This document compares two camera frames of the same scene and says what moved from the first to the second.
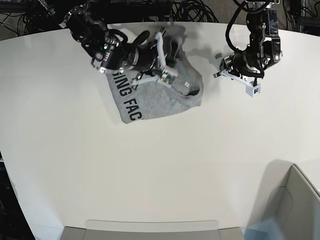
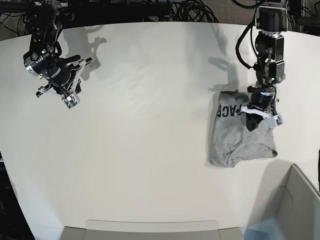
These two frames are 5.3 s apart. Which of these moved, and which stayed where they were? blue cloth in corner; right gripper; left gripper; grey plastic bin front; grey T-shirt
Moved: left gripper; grey T-shirt; right gripper
Stayed: grey plastic bin front; blue cloth in corner
